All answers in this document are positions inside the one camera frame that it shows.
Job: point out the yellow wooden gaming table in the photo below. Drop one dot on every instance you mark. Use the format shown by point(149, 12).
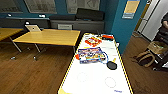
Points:
point(96, 76)

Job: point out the small orange object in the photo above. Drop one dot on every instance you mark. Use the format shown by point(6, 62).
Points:
point(93, 41)

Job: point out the small orange puck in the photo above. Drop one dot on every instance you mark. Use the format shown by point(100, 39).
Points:
point(77, 57)

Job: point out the long grey bench sofa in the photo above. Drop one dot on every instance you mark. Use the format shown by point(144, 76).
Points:
point(78, 26)

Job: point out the blue plastic loop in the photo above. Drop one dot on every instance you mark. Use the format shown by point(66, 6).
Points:
point(106, 55)

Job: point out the small red flat box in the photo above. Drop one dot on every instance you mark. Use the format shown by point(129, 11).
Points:
point(107, 37)

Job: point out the black round disc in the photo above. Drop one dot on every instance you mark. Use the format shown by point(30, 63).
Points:
point(112, 65)

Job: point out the brown backpack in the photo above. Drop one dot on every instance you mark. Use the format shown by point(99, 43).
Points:
point(146, 59)

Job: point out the tan cardboard box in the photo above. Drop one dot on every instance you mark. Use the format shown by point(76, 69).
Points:
point(156, 48)

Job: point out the dark framed wall window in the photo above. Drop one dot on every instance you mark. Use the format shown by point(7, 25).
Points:
point(82, 6)
point(40, 5)
point(10, 5)

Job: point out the yellow wall sign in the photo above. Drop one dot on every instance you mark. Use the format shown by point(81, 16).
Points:
point(131, 9)

